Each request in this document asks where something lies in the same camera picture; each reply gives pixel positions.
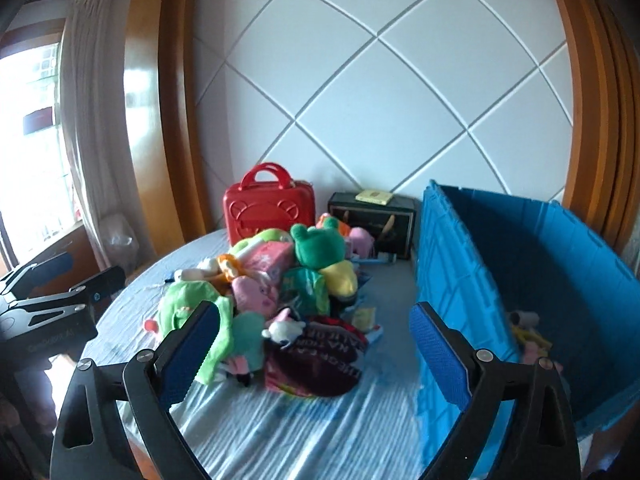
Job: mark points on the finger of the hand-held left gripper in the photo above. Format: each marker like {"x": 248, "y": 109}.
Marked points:
{"x": 50, "y": 267}
{"x": 100, "y": 285}

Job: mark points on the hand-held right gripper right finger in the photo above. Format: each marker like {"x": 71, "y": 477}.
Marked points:
{"x": 440, "y": 355}

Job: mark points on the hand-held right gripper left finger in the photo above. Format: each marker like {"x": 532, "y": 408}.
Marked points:
{"x": 192, "y": 355}

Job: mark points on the blue plastic storage crate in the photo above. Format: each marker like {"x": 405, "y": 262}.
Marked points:
{"x": 550, "y": 260}

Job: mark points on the dark wooden nightstand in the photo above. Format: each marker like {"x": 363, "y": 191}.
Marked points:
{"x": 85, "y": 247}

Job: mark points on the light green frog plush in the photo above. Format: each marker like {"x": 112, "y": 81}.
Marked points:
{"x": 185, "y": 300}

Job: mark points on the teal plush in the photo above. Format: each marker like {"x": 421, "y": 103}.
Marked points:
{"x": 245, "y": 335}

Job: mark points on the small colourful packet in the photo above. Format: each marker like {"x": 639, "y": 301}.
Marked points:
{"x": 364, "y": 317}

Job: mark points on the pink pig plush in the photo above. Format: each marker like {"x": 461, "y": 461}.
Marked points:
{"x": 255, "y": 295}

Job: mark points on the small white mouse plush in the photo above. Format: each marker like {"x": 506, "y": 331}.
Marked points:
{"x": 282, "y": 329}

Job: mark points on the yellow and white plush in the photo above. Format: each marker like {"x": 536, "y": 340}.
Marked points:
{"x": 232, "y": 265}

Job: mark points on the window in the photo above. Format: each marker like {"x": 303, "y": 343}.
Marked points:
{"x": 35, "y": 160}

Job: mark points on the blue toothbrush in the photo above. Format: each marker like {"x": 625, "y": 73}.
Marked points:
{"x": 370, "y": 260}

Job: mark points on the maroon knitted hat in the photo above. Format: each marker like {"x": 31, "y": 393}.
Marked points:
{"x": 315, "y": 360}

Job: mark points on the pink tissue pack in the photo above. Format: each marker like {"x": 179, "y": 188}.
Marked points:
{"x": 270, "y": 257}

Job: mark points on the green plastic packet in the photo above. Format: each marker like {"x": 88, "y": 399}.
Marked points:
{"x": 305, "y": 287}

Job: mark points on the black box with gold print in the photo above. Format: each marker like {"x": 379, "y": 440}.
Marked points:
{"x": 400, "y": 225}

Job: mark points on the white sheer curtain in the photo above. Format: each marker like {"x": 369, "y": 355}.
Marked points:
{"x": 90, "y": 135}

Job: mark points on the green and white plush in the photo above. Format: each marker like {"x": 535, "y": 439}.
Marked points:
{"x": 265, "y": 236}

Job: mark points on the small pink plush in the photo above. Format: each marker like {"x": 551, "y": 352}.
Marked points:
{"x": 360, "y": 240}

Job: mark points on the dark green frog plush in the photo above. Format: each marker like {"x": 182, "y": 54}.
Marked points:
{"x": 317, "y": 247}

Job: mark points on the red carrying case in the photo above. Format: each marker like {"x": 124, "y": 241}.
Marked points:
{"x": 270, "y": 210}

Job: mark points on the small yellow flat box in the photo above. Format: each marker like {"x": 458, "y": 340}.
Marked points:
{"x": 374, "y": 196}

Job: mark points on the white padded headboard panel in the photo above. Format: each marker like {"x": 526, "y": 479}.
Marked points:
{"x": 375, "y": 85}

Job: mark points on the wooden headboard frame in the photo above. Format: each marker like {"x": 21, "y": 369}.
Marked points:
{"x": 145, "y": 110}

